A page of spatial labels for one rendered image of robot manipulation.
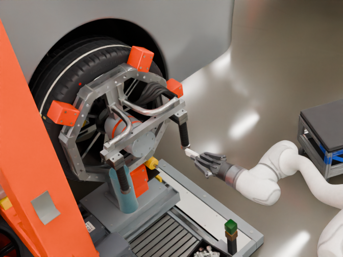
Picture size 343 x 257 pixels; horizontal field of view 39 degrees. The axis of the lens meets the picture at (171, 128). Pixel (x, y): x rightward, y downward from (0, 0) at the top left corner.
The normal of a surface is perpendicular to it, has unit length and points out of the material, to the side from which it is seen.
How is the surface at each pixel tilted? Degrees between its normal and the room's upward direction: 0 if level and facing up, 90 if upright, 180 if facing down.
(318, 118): 0
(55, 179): 90
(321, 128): 0
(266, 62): 0
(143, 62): 90
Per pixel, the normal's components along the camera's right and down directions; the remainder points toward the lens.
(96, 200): -0.12, -0.72
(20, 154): 0.66, 0.45
